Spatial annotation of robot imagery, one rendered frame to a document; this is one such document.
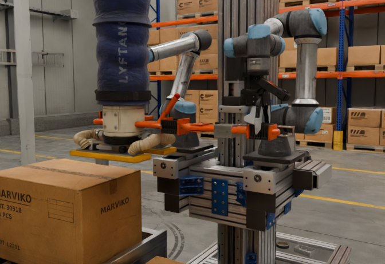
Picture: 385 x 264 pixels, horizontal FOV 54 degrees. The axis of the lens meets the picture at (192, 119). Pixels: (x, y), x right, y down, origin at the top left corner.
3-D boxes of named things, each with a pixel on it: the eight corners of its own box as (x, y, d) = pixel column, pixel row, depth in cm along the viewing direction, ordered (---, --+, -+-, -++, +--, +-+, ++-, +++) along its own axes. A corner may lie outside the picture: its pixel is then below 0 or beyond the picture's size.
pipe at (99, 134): (72, 146, 157) (72, 132, 156) (113, 138, 179) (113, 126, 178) (138, 153, 140) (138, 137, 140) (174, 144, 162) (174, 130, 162)
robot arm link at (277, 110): (268, 130, 184) (268, 102, 183) (295, 132, 176) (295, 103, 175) (256, 133, 174) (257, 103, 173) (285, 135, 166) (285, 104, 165)
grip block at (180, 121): (158, 134, 145) (158, 118, 144) (172, 131, 153) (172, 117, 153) (177, 135, 140) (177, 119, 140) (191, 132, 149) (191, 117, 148)
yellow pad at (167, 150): (101, 149, 172) (101, 137, 172) (116, 145, 181) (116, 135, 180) (164, 155, 155) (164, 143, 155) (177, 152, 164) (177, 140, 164)
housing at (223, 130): (213, 137, 135) (213, 124, 135) (221, 135, 141) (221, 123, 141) (231, 138, 132) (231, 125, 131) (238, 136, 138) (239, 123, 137)
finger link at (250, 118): (243, 133, 128) (247, 107, 131) (259, 134, 125) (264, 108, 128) (239, 130, 126) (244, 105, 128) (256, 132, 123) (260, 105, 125)
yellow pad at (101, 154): (69, 155, 155) (69, 143, 155) (86, 152, 164) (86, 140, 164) (135, 164, 139) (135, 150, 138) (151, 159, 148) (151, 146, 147)
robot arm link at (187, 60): (167, 121, 203) (194, 26, 207) (154, 119, 216) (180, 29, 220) (185, 127, 209) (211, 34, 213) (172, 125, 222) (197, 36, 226)
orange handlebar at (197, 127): (72, 124, 169) (72, 116, 169) (117, 119, 195) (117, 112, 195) (277, 138, 124) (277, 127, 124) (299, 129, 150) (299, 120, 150)
